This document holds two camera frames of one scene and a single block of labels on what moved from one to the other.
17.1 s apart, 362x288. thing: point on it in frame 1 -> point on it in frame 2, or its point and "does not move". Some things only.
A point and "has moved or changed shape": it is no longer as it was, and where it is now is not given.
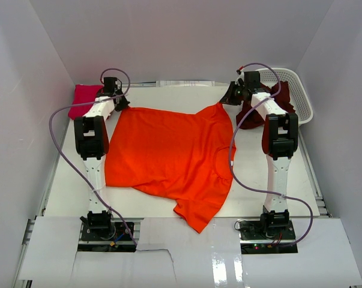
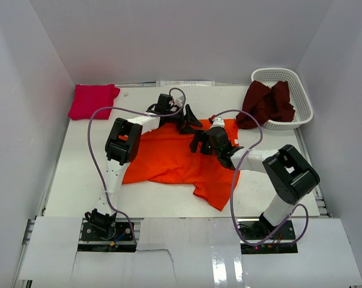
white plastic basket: (299, 102) does not move
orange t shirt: (185, 158) has moved or changed shape
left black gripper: (124, 102) -> (190, 117)
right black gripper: (229, 98) -> (200, 136)
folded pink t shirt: (83, 93) does not move
